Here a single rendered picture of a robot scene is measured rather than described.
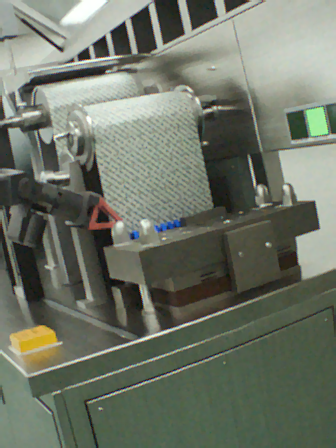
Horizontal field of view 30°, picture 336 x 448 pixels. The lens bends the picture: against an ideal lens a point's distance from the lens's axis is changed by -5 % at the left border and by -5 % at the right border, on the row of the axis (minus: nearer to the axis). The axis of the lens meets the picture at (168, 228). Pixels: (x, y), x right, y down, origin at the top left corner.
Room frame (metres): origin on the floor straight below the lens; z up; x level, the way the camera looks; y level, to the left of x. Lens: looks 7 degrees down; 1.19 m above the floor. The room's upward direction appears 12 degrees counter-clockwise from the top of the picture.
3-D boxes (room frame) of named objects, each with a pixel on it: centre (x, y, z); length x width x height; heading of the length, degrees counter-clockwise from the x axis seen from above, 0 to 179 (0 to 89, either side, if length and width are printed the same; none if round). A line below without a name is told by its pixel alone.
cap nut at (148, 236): (1.13, 0.04, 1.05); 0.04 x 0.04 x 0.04
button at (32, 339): (1.08, 0.28, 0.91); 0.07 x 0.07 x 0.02; 26
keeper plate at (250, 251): (1.17, -0.14, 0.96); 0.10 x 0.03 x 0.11; 116
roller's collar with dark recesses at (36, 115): (1.55, 0.27, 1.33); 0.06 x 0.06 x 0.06; 26
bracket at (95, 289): (1.34, 0.19, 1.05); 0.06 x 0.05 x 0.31; 116
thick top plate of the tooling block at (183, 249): (1.24, -0.09, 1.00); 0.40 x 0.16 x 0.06; 116
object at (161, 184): (1.33, 0.00, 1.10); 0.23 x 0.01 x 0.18; 116
